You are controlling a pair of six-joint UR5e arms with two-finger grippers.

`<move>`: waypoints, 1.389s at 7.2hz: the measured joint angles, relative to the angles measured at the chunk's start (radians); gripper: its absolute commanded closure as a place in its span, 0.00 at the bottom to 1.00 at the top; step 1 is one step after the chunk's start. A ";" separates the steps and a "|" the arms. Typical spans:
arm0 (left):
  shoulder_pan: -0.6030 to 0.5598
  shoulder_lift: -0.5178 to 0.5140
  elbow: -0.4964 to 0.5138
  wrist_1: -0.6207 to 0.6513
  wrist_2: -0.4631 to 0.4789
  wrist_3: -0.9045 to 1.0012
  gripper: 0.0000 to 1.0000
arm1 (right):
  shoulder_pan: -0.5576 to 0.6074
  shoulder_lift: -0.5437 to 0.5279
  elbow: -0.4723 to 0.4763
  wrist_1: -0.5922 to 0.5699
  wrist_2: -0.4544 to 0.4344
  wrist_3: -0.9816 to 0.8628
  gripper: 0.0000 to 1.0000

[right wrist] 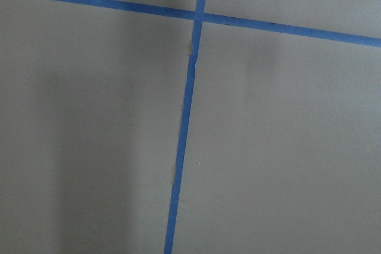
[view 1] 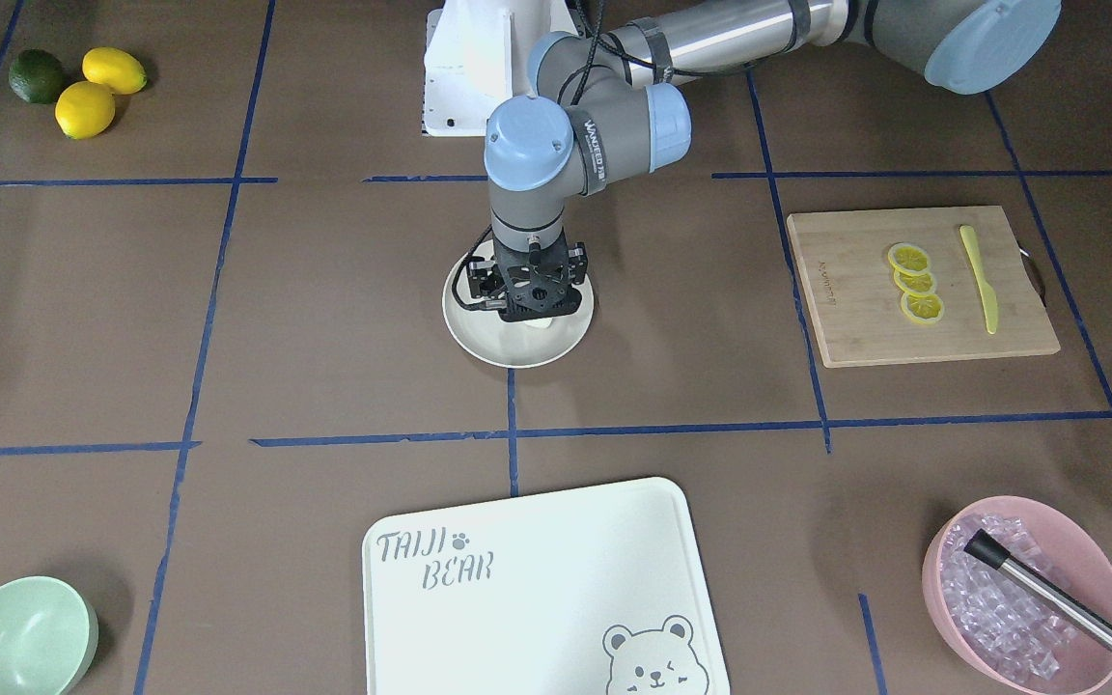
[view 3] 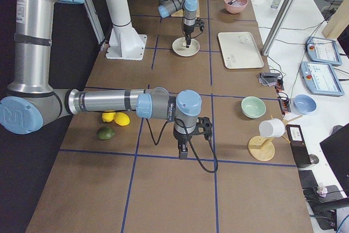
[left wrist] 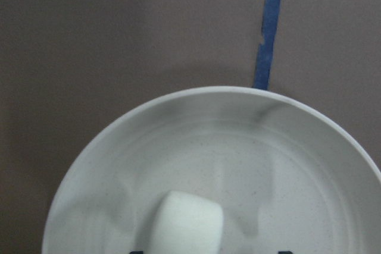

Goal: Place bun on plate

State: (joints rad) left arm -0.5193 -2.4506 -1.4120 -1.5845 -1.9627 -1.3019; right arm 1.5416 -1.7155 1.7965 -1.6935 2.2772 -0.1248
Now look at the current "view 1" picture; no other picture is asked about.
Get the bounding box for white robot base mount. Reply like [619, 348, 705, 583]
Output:
[421, 1, 575, 137]

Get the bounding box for clear ice cubes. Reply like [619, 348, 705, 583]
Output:
[939, 514, 1080, 689]

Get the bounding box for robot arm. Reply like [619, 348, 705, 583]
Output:
[450, 1, 1062, 322]

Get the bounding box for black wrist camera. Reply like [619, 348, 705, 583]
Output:
[463, 256, 508, 311]

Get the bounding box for pink bowl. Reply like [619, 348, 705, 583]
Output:
[922, 494, 1112, 694]

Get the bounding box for white round plate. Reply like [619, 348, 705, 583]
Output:
[441, 238, 596, 369]

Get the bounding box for white bear tray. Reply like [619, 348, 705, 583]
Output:
[363, 478, 729, 694]

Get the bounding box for yellow plastic knife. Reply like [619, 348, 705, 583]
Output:
[959, 224, 1000, 335]

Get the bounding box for green bowl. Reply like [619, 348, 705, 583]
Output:
[0, 576, 98, 694]

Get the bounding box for green lime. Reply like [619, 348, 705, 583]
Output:
[8, 49, 67, 105]

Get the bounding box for middle lemon slice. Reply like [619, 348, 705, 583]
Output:
[892, 269, 939, 296]

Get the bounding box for metal board handle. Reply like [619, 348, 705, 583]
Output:
[1019, 245, 1048, 307]

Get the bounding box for wrist cable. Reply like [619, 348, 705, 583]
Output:
[450, 232, 499, 312]

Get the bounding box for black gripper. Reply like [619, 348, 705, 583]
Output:
[493, 234, 588, 322]

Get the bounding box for yellow lemon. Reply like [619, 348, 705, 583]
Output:
[81, 44, 149, 95]
[54, 82, 118, 140]

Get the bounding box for bamboo cutting board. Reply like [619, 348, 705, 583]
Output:
[787, 206, 1062, 368]

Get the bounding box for bottom lemon slice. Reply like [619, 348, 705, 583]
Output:
[898, 292, 945, 325]

